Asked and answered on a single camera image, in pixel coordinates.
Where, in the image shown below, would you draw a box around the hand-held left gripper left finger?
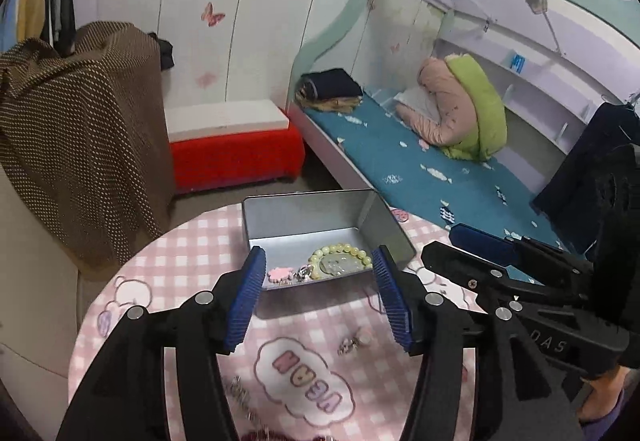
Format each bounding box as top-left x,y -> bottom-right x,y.
55,245 -> 268,441

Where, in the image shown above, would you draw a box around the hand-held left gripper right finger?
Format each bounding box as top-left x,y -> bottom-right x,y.
371,243 -> 586,441

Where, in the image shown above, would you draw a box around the cream low cabinet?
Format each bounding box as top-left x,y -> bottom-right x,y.
0,166 -> 86,372

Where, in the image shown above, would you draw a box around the blue patterned bed sheet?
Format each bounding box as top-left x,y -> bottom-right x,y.
300,94 -> 586,282

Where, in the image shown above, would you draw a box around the folded dark clothes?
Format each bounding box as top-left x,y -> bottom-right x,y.
299,68 -> 363,101

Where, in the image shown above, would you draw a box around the person's right forearm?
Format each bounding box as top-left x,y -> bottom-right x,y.
575,363 -> 633,441

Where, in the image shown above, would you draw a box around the pale yellow bead bracelet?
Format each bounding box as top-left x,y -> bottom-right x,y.
307,242 -> 376,280

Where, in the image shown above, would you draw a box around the white board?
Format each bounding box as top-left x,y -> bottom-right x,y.
165,100 -> 291,142

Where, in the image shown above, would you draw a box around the red stool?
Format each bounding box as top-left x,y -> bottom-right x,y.
169,124 -> 307,194

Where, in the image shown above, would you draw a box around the grey metal tin box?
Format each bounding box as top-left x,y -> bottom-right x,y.
241,188 -> 417,292

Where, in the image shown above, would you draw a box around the black cloth item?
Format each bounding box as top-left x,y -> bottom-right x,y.
150,32 -> 175,70

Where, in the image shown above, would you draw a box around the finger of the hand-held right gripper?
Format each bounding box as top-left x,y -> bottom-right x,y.
421,241 -> 597,309
448,222 -> 594,268

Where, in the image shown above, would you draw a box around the purple wall shelves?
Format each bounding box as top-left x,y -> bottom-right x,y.
435,31 -> 616,157

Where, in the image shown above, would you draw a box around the silver chain bracelet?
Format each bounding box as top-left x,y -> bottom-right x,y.
225,373 -> 266,422

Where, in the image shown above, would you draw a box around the white pillow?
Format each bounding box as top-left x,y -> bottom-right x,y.
392,86 -> 441,119

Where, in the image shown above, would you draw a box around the white wardrobe doors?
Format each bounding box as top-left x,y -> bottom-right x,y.
65,0 -> 376,122

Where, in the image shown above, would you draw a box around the round table, pink checked cloth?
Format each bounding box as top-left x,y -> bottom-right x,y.
67,201 -> 501,441

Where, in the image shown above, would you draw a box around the small silver earring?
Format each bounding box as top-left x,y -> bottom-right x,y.
337,328 -> 373,356

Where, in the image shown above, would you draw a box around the folded tan clothes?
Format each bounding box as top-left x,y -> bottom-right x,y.
297,94 -> 363,113

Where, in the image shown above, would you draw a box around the green and pink folded quilt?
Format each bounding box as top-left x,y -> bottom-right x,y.
395,52 -> 508,162

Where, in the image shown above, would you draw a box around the brown dotted cloth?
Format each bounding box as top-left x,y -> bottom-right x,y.
0,21 -> 176,272

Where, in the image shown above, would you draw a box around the black hanging garment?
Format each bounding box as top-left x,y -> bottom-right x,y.
530,101 -> 640,227

